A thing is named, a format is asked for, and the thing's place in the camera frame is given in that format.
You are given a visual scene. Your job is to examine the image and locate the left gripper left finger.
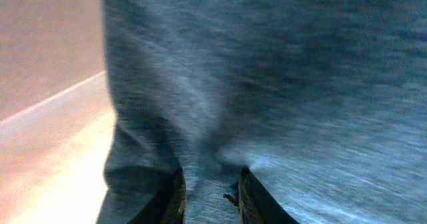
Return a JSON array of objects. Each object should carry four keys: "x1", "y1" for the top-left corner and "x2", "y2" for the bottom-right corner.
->
[{"x1": 128, "y1": 168, "x2": 187, "y2": 224}]

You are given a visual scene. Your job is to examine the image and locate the dark blue jeans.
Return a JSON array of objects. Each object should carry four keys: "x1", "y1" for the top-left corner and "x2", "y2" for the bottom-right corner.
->
[{"x1": 97, "y1": 0, "x2": 426, "y2": 223}]

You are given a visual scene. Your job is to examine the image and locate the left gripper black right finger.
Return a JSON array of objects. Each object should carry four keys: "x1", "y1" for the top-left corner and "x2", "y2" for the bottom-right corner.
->
[{"x1": 223, "y1": 167, "x2": 299, "y2": 224}]

